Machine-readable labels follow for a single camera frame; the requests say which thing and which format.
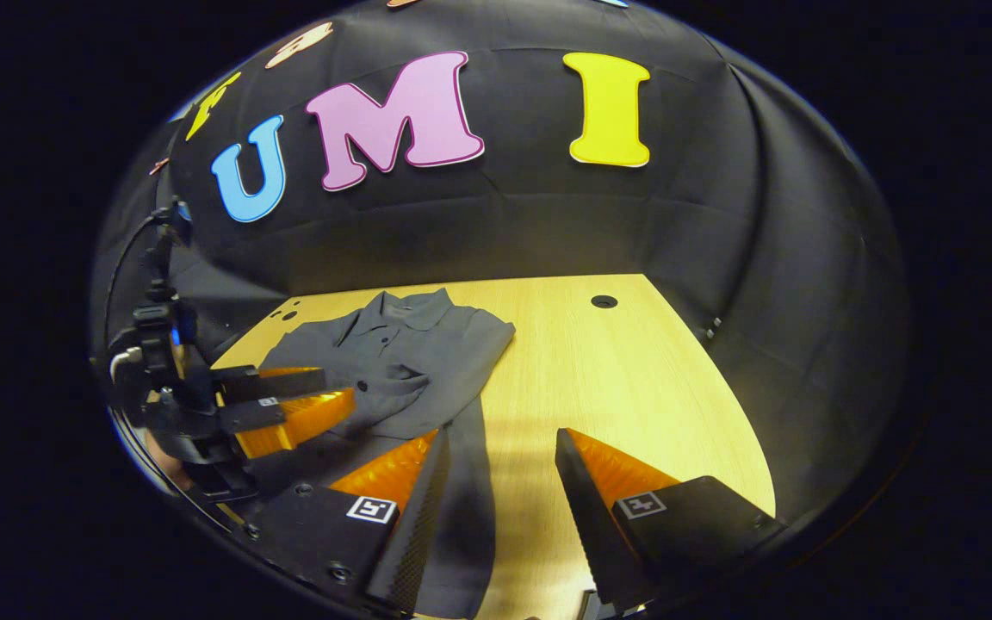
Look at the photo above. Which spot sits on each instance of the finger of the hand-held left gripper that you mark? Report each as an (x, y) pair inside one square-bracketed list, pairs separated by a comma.
[(298, 418), (272, 383)]

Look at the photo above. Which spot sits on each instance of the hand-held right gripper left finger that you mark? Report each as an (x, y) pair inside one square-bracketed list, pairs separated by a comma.
[(414, 534)]

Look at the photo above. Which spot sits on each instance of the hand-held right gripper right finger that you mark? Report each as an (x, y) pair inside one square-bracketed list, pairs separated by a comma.
[(591, 525)]

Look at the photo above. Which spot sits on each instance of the grey collared shirt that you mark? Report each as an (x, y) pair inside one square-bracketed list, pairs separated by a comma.
[(427, 353)]

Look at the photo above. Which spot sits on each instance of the small metal clip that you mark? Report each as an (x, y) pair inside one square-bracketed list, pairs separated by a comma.
[(158, 165)]

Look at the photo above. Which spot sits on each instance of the black backdrop cloth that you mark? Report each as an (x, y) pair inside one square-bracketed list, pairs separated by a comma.
[(548, 224)]

